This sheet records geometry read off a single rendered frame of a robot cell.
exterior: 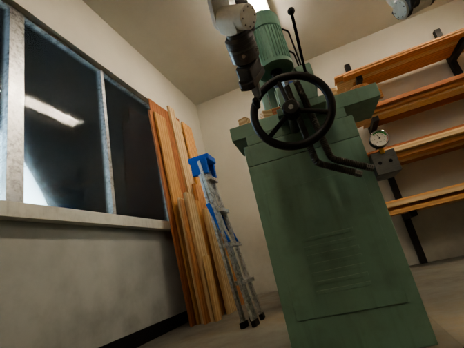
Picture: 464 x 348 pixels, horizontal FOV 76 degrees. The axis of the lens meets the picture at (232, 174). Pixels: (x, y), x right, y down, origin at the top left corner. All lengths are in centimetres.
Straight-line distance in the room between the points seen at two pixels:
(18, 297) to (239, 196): 272
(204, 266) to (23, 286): 127
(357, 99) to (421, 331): 81
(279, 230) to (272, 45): 87
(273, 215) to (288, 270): 20
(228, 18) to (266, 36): 68
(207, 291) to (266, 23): 189
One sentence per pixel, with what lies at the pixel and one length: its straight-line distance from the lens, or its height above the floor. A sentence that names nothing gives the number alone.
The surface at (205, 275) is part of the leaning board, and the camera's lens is 249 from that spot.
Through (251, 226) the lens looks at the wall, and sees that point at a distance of 375.
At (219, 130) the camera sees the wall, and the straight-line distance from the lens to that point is 419.
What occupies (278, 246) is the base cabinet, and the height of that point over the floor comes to 39.
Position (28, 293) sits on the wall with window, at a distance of 177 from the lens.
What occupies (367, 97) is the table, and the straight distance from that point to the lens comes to 128.
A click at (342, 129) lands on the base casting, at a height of 75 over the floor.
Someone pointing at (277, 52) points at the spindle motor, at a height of 124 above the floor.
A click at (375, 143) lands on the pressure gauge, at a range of 114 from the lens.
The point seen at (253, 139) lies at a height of 82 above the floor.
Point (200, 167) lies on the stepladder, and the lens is 210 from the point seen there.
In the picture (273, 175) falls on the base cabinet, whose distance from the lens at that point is 117.
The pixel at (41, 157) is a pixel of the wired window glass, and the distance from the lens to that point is 208.
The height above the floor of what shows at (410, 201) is 58.
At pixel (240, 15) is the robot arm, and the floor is 96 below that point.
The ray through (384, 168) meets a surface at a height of 56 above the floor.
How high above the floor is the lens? 34
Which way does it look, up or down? 17 degrees up
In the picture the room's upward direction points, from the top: 12 degrees counter-clockwise
